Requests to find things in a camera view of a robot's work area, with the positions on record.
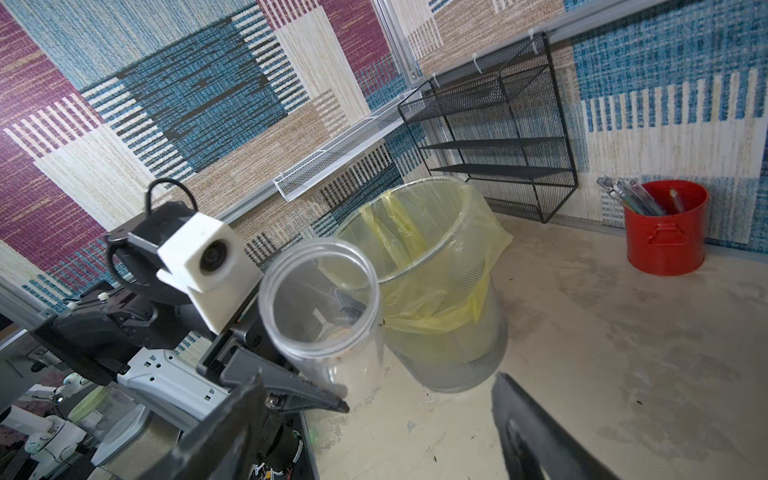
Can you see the grey bin with yellow bag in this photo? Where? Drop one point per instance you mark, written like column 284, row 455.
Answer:
column 433, row 243

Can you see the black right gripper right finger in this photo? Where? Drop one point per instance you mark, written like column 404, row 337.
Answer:
column 534, row 444

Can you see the red cup with utensils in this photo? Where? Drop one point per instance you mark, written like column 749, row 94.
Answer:
column 665, row 223

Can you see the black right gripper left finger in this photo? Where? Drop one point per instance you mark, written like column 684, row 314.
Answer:
column 225, row 444

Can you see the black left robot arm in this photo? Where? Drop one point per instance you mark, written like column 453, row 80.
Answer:
column 176, row 324

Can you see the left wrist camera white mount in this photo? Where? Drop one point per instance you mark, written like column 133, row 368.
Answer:
column 200, row 258

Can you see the small plastic jar with rice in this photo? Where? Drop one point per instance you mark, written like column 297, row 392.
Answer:
column 322, row 307

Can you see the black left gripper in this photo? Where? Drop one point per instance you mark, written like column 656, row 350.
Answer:
column 244, row 350

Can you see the black wire shelf rack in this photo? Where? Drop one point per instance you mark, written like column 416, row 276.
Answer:
column 499, row 126

